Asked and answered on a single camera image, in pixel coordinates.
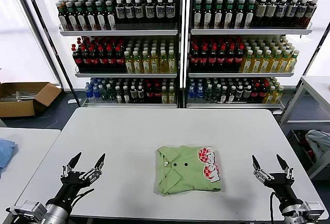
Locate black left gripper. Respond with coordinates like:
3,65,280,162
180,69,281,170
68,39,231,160
46,152,106,208

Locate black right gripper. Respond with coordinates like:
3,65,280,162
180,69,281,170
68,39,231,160
252,154,303,209

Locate green polo shirt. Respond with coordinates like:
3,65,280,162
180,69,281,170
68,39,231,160
154,145,223,197

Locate black storage crate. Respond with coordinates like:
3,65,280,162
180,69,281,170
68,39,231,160
290,130,317,168

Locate red cloth piece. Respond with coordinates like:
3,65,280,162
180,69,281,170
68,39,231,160
300,140,315,159

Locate grey crumpled cloth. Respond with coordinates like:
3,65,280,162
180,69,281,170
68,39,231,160
305,130,330,163

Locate blue folded cloth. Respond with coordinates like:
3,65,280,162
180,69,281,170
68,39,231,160
0,137,19,180

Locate small red-label cola bottle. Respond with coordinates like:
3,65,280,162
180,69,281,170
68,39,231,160
259,83,269,103
146,84,155,103
251,83,260,102
154,84,162,103

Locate brown cardboard box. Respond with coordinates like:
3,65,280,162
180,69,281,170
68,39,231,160
0,81,63,118

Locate clear packets in box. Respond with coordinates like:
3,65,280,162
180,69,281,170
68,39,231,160
0,91,43,103

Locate white metal side table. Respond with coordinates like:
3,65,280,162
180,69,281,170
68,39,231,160
279,75,330,181

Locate yellow tea bottle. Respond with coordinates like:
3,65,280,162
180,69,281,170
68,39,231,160
260,50,273,74
278,50,292,74
251,50,263,74
151,50,160,74
159,50,169,74
286,50,301,74
124,50,135,74
133,50,143,74
269,50,283,74
142,50,152,74
168,50,178,74
241,50,255,74

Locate white bottle shelf rack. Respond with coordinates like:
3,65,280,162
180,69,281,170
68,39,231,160
42,0,185,109
185,0,315,111

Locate green-cap dark tea bottle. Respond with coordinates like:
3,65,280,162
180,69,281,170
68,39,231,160
224,0,235,30
95,1,107,31
235,0,246,30
66,1,79,31
75,1,88,31
58,0,70,31
204,0,214,30
244,0,256,30
193,0,203,30
86,1,97,31
106,0,117,30
214,0,224,30

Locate white-cap blue-label drink bottle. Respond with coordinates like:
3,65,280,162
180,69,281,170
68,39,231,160
275,0,288,27
166,0,177,25
295,0,309,27
134,0,145,25
285,0,299,27
156,0,166,25
115,0,126,25
125,0,136,25
145,0,156,25

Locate white-cap beige-label drink bottle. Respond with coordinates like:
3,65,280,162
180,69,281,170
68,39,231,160
255,0,268,27
265,0,278,27

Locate white-cap dark red bottle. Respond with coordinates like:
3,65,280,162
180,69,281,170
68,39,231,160
304,0,319,27

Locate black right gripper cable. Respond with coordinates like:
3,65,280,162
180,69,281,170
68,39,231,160
269,192,276,223

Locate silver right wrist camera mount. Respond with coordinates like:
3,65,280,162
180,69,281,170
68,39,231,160
300,201,325,218

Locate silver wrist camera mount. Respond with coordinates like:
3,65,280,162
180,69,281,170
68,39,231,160
5,200,47,219
300,201,325,218

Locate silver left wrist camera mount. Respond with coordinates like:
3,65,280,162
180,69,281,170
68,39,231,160
5,200,47,219

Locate black slanted frame pole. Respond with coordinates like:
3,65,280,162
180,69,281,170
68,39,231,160
296,25,330,88
22,0,82,105

